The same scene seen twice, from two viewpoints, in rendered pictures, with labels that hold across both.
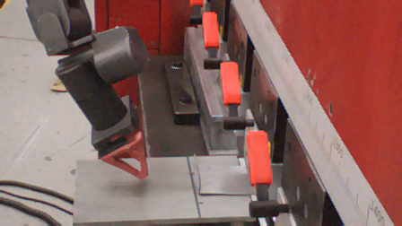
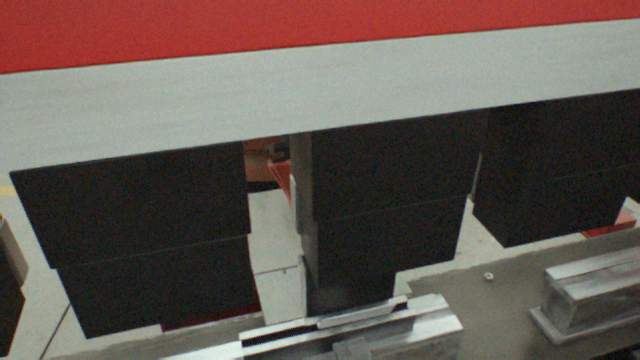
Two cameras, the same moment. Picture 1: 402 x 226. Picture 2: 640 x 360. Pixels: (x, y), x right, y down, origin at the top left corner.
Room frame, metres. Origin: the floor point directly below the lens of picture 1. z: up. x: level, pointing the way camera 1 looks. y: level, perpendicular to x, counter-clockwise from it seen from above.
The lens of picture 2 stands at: (0.97, -0.43, 1.42)
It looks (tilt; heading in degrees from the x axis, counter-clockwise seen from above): 33 degrees down; 82
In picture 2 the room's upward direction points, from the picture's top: straight up
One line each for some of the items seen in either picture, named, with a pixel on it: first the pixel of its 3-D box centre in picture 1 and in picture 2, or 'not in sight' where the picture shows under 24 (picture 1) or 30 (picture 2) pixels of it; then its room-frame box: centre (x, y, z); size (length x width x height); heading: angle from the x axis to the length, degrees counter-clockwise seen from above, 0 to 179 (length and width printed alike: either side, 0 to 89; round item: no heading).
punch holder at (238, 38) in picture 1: (260, 69); (377, 180); (1.08, -0.08, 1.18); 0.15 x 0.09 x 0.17; 8
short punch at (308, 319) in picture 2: not in sight; (348, 285); (1.05, -0.09, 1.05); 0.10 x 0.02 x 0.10; 8
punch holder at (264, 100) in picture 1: (290, 130); (155, 216); (0.88, -0.11, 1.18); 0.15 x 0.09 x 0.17; 8
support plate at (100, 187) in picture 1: (161, 188); (312, 240); (1.03, 0.06, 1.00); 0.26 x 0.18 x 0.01; 98
